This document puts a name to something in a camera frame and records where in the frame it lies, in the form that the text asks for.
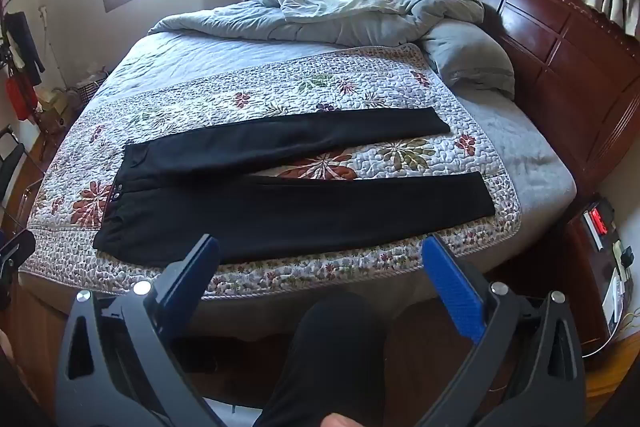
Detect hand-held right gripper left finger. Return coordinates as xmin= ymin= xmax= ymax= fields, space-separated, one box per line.
xmin=55 ymin=234 xmax=221 ymax=427

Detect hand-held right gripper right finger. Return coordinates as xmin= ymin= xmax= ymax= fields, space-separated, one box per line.
xmin=421 ymin=234 xmax=587 ymax=427

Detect black pants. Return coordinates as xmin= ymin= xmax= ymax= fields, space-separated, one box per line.
xmin=92 ymin=106 xmax=497 ymax=267

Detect black folding chair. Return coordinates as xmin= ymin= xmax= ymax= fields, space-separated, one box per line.
xmin=0 ymin=126 xmax=27 ymax=220

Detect wooden nightstand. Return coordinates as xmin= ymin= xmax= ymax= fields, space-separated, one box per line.
xmin=562 ymin=194 xmax=640 ymax=360

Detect person's black trouser leg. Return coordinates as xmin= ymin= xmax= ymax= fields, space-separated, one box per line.
xmin=251 ymin=291 xmax=392 ymax=427

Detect red bag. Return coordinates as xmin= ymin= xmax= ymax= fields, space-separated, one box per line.
xmin=5 ymin=73 xmax=39 ymax=120

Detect grey bed sheet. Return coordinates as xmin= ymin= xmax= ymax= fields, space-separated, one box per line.
xmin=102 ymin=29 xmax=577 ymax=253

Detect black device with red display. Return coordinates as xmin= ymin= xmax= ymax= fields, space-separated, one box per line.
xmin=581 ymin=201 xmax=617 ymax=252

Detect wicker basket with clutter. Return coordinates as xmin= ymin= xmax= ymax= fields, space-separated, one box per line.
xmin=40 ymin=66 xmax=109 ymax=128

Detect dark hanging clothes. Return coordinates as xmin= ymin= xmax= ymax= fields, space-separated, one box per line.
xmin=1 ymin=11 xmax=47 ymax=86

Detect floral quilted bedspread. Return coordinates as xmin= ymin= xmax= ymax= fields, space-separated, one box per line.
xmin=25 ymin=43 xmax=522 ymax=300

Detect grey pillow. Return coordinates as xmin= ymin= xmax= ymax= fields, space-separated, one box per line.
xmin=419 ymin=19 xmax=516 ymax=100

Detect grey duvet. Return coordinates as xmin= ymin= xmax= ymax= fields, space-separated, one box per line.
xmin=149 ymin=0 xmax=485 ymax=48

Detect wooden bed frame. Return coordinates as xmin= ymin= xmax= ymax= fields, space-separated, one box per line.
xmin=20 ymin=0 xmax=640 ymax=348

